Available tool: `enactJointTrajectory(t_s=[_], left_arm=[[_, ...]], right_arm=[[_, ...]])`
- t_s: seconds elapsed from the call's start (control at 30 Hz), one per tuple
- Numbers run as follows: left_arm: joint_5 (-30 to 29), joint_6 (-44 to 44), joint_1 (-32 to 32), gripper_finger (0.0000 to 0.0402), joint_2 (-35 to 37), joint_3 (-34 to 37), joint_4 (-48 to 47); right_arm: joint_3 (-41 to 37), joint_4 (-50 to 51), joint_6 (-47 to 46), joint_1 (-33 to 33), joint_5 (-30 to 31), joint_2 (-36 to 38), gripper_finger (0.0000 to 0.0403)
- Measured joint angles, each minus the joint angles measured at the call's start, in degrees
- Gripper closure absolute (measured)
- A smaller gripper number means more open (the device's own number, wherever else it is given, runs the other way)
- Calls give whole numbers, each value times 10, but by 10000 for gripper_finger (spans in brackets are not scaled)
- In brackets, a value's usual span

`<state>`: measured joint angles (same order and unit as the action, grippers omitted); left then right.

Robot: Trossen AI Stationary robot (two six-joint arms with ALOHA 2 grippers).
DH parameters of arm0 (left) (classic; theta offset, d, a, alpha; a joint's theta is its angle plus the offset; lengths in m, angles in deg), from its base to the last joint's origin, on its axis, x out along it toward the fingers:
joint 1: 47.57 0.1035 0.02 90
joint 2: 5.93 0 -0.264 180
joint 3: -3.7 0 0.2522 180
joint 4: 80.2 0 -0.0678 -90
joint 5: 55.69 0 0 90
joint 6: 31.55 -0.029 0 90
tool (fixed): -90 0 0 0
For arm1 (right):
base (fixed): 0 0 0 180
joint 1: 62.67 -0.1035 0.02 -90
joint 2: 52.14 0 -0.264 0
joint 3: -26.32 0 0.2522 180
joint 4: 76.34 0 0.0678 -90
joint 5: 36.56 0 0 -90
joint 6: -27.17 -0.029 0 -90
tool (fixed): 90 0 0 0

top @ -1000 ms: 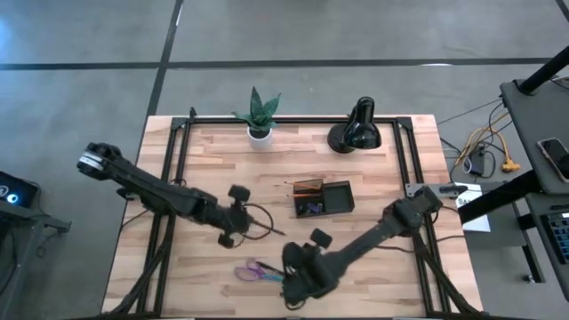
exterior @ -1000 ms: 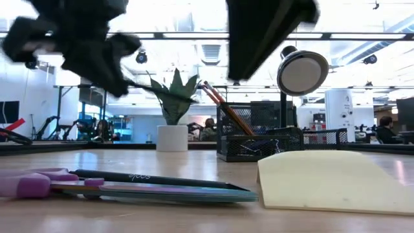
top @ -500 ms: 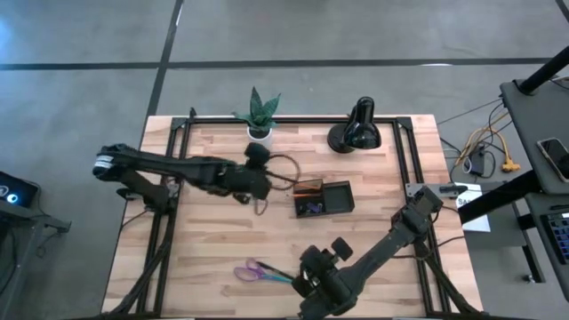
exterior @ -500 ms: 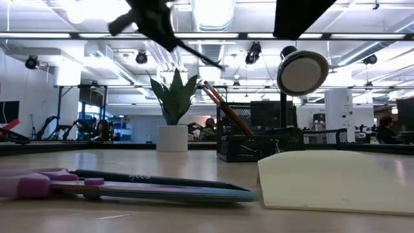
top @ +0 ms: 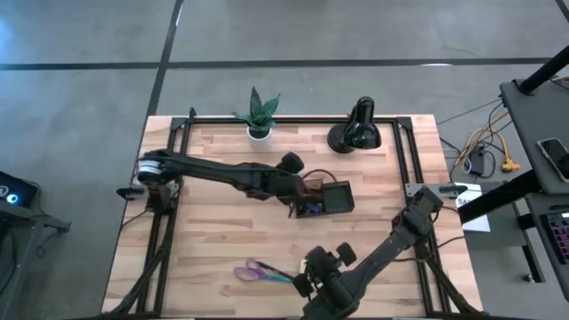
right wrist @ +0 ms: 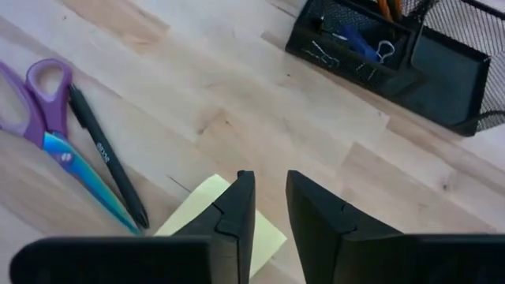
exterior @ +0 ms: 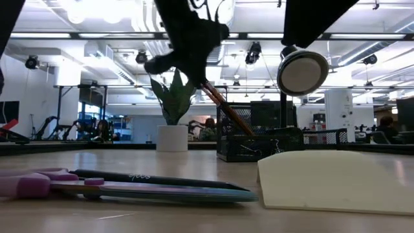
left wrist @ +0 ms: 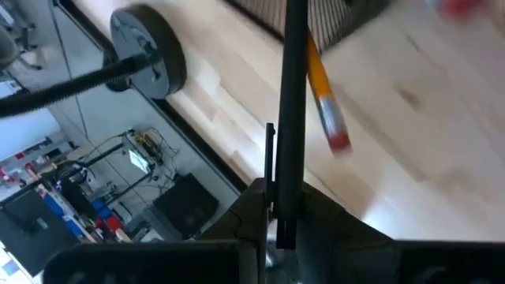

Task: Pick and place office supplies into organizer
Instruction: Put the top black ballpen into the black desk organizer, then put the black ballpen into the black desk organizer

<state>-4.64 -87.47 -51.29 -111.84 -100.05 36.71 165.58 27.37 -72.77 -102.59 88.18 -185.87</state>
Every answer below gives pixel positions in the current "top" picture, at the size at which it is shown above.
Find black clamp handle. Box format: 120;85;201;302
116;185;148;200

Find black desk beam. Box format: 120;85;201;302
457;171;543;226

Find black pole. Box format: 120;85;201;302
517;44;569;97

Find grey metal bracket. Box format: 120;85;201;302
405;180;470;199

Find black mesh desk organizer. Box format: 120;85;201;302
293;177;357;220

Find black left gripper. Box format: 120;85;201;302
262;152;311;218

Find black device with blue light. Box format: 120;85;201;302
0;171;39;209

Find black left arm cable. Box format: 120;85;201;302
301;168;340;186

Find grey side desk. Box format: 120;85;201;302
500;78;569;303

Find black power adapter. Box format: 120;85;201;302
469;144;486;177

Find black desk lamp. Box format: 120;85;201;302
326;96;383;155

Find purple handled scissors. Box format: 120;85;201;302
233;257;294;285

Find computer keyboard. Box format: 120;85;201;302
541;208;569;266

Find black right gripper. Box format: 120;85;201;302
292;242;357;298

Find black floor cable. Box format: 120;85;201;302
437;97;512;179

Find white paper sign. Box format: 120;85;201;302
453;181;493;234

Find smartphone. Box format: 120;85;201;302
536;137;569;184

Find snake plant in white pot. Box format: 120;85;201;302
231;85;283;150

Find grey equipment stand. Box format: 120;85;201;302
0;206;72;320

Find yellow cable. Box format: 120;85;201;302
455;125;522;174

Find black aluminium rig frame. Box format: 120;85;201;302
100;106;485;320

